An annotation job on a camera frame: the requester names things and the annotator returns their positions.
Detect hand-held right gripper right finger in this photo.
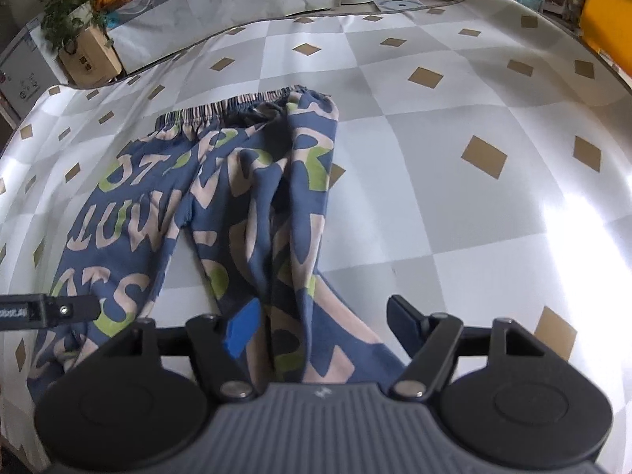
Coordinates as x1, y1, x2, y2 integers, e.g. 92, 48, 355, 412
386, 295, 544, 402

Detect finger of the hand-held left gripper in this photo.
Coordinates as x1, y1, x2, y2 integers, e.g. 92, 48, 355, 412
47, 296, 100, 323

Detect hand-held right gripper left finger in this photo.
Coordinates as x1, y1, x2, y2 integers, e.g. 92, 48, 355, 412
98, 299, 261, 402

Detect blue letter-print pants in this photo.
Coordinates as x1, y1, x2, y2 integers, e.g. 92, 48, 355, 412
27, 85, 410, 403

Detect white chest freezer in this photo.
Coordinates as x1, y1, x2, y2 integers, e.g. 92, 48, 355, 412
0, 15, 70, 114

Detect brown cardboard box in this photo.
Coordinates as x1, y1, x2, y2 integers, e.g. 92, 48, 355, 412
58, 27, 124, 87

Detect green potted plant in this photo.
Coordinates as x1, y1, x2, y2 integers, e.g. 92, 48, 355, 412
30, 0, 114, 53

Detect cloth-covered side table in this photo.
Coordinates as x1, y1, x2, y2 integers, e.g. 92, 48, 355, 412
106, 0, 341, 77

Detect yellow plastic chair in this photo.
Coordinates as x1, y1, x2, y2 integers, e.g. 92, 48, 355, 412
577, 0, 632, 80

